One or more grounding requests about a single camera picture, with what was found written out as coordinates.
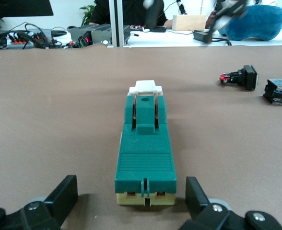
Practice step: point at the blue cushion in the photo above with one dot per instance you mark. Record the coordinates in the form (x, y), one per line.
(258, 21)

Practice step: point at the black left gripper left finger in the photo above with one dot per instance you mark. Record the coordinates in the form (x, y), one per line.
(54, 208)

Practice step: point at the green push button switch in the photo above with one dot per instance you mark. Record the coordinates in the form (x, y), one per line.
(280, 92)

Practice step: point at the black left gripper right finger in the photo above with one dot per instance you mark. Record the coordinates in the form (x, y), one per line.
(198, 206)

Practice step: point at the light wooden box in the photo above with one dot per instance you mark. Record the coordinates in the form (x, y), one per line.
(190, 22)

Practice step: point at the green load switch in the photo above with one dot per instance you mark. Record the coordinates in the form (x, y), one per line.
(144, 155)

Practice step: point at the person in black shirt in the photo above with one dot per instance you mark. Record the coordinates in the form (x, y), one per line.
(136, 12)

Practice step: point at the green potted plant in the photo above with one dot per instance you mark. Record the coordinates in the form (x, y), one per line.
(88, 14)

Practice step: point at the grey electronics box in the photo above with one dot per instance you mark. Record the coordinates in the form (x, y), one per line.
(100, 32)

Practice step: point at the grey terminal block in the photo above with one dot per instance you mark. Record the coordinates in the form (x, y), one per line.
(18, 43)

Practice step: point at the black computer monitor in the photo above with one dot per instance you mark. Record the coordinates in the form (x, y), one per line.
(18, 7)

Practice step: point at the black power adapter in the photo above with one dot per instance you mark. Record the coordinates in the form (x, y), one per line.
(201, 36)

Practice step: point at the aluminium camera post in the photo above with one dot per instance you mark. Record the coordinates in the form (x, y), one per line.
(118, 21)

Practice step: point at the black square button switch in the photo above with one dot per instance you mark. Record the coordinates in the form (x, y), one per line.
(247, 77)

